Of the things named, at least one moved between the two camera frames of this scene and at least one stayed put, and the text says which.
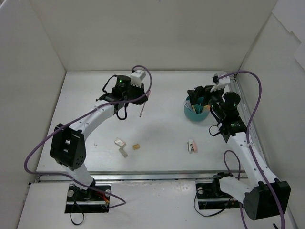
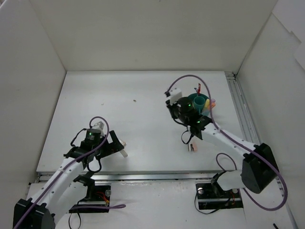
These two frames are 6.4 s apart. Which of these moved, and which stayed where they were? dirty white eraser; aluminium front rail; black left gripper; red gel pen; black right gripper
Moved: red gel pen; black right gripper; black left gripper
Stayed: dirty white eraser; aluminium front rail
